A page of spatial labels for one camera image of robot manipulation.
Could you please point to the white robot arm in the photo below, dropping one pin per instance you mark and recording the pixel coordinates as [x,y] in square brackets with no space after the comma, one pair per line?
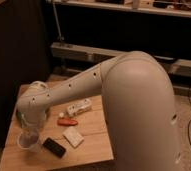
[139,106]

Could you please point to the metal stand pole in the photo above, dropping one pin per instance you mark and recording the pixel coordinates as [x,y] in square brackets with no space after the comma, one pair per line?
[61,38]

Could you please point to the white rectangular box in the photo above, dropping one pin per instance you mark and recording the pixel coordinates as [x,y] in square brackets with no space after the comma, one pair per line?
[73,136]

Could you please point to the low wooden shelf bench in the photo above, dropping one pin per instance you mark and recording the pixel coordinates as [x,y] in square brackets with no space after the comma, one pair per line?
[180,67]

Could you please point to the green ceramic bowl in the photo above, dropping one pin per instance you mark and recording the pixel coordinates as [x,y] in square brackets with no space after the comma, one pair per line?
[23,123]

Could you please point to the wooden table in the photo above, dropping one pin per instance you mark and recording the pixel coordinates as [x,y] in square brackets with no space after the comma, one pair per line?
[95,147]

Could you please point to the black object on bench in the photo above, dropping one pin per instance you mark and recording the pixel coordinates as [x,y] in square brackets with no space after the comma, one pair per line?
[165,59]

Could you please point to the upper wall shelf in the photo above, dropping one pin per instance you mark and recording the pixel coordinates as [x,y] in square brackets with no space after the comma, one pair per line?
[117,7]

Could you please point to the black smartphone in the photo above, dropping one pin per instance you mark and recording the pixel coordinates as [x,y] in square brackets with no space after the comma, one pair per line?
[54,147]

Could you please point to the orange carrot toy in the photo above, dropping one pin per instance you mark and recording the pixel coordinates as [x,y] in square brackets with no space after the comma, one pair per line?
[67,122]

